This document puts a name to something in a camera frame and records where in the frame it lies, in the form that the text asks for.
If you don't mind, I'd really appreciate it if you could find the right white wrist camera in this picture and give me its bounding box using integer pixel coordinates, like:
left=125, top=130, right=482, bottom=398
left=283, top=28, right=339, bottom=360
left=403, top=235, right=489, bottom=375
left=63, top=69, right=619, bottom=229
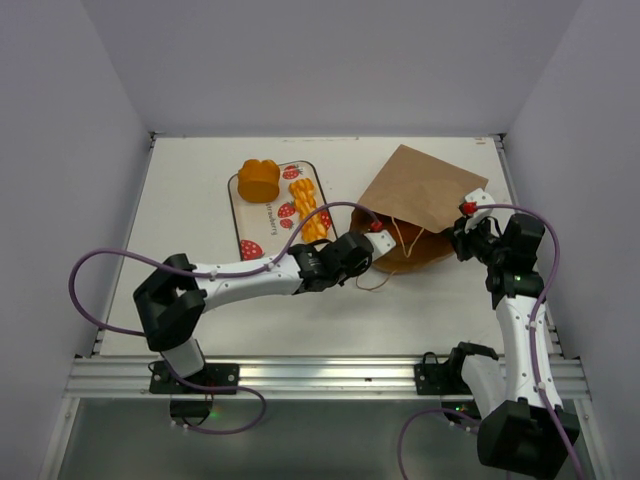
left=459, top=188, right=495, bottom=232

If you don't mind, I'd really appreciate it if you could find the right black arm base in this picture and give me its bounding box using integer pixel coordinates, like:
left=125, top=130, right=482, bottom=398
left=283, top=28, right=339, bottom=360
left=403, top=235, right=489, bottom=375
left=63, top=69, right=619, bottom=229
left=413, top=342, right=506, bottom=419

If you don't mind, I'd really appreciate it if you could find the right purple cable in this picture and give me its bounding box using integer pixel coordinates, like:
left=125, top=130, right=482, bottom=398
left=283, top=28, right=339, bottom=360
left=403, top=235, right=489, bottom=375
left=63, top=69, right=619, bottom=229
left=398, top=202, right=599, bottom=480

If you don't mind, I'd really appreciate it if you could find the brown paper bag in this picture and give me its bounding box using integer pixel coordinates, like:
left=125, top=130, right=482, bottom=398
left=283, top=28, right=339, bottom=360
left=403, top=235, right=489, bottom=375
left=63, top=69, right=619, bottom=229
left=358, top=145, right=489, bottom=278

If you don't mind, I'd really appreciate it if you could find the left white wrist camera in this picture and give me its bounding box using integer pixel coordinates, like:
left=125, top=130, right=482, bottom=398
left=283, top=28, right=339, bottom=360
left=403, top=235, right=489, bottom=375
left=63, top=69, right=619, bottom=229
left=365, top=220, right=397, bottom=261

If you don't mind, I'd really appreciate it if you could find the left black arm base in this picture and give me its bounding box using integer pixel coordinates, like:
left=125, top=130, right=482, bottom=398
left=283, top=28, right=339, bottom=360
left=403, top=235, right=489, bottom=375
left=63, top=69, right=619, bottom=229
left=149, top=359, right=240, bottom=426

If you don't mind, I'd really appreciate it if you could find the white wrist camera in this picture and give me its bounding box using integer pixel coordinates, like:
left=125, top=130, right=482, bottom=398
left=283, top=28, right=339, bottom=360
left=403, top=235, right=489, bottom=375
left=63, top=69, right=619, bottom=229
left=365, top=220, right=397, bottom=261
left=459, top=188, right=495, bottom=232

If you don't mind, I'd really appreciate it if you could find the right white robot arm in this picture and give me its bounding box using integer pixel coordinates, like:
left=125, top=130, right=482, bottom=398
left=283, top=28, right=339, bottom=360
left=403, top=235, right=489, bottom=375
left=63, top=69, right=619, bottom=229
left=445, top=213, right=580, bottom=479

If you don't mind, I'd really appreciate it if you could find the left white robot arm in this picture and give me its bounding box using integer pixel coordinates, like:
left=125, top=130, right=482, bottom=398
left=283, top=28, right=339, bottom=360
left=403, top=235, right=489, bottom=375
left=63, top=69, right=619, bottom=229
left=133, top=232, right=380, bottom=393

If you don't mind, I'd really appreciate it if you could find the long orange fake baguette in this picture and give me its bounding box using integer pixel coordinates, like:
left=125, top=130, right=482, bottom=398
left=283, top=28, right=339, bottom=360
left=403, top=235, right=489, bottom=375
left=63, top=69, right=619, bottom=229
left=393, top=222, right=424, bottom=251

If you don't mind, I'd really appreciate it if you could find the braided fake bread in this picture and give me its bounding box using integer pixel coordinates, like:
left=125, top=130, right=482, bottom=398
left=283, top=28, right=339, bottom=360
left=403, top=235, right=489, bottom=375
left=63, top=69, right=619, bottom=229
left=289, top=178, right=330, bottom=244

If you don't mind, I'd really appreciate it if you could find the strawberry pattern tray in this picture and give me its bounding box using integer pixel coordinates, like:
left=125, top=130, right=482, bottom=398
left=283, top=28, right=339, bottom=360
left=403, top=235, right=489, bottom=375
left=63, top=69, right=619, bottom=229
left=228, top=160, right=337, bottom=260

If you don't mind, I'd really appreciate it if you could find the aluminium frame rail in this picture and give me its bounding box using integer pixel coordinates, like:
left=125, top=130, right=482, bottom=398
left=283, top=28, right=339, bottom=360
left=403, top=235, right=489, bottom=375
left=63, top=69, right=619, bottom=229
left=67, top=355, right=591, bottom=400

